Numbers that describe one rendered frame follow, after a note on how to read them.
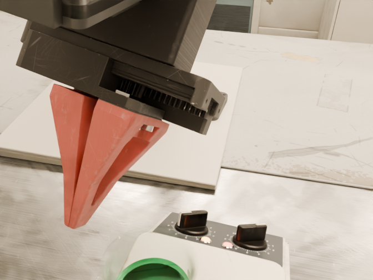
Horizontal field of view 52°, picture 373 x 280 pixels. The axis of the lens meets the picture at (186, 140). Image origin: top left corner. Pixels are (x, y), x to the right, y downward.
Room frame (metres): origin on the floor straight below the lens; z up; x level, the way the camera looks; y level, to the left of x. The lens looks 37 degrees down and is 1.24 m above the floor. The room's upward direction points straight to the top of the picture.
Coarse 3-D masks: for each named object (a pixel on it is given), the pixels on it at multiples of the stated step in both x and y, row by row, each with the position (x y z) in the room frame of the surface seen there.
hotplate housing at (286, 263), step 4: (164, 216) 0.27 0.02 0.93; (160, 220) 0.26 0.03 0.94; (156, 224) 0.25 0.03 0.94; (284, 240) 0.24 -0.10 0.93; (284, 244) 0.23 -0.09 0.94; (288, 244) 0.24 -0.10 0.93; (284, 248) 0.22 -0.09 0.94; (288, 248) 0.23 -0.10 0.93; (284, 252) 0.21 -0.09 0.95; (288, 252) 0.22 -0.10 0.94; (284, 256) 0.21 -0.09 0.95; (288, 256) 0.21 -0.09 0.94; (284, 260) 0.20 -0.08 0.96; (288, 260) 0.21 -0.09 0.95; (284, 264) 0.19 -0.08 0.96; (288, 264) 0.20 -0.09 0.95; (284, 268) 0.19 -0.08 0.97; (288, 268) 0.19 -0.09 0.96; (288, 272) 0.19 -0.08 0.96; (288, 276) 0.18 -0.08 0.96
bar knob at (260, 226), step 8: (240, 224) 0.23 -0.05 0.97; (248, 224) 0.23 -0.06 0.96; (256, 224) 0.23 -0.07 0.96; (264, 224) 0.24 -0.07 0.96; (240, 232) 0.22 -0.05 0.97; (248, 232) 0.23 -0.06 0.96; (256, 232) 0.23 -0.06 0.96; (264, 232) 0.23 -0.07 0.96; (240, 240) 0.22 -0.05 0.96; (248, 240) 0.22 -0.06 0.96; (256, 240) 0.23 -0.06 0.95; (264, 240) 0.23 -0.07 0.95; (248, 248) 0.21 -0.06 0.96; (256, 248) 0.21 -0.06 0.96; (264, 248) 0.22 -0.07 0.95
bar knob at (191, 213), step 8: (184, 216) 0.24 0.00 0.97; (192, 216) 0.24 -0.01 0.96; (200, 216) 0.25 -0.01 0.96; (176, 224) 0.24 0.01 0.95; (184, 224) 0.24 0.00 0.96; (192, 224) 0.24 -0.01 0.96; (200, 224) 0.24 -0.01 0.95; (184, 232) 0.23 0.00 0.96; (192, 232) 0.23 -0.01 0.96; (200, 232) 0.23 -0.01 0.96
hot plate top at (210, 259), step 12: (204, 252) 0.19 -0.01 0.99; (216, 252) 0.19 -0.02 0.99; (228, 252) 0.19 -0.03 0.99; (204, 264) 0.17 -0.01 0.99; (216, 264) 0.17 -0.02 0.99; (228, 264) 0.17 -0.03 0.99; (240, 264) 0.17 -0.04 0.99; (252, 264) 0.17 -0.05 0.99; (264, 264) 0.17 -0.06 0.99; (276, 264) 0.17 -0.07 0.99; (204, 276) 0.16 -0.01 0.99; (216, 276) 0.16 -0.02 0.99; (228, 276) 0.16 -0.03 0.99; (240, 276) 0.16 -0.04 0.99; (252, 276) 0.16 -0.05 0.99; (264, 276) 0.16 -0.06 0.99; (276, 276) 0.16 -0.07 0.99
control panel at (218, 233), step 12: (168, 216) 0.27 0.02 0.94; (216, 228) 0.25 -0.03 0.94; (228, 228) 0.25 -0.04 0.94; (192, 240) 0.22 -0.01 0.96; (216, 240) 0.22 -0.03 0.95; (228, 240) 0.23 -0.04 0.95; (276, 240) 0.24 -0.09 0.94; (240, 252) 0.21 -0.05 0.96; (252, 252) 0.21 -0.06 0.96; (264, 252) 0.21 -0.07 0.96; (276, 252) 0.21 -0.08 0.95
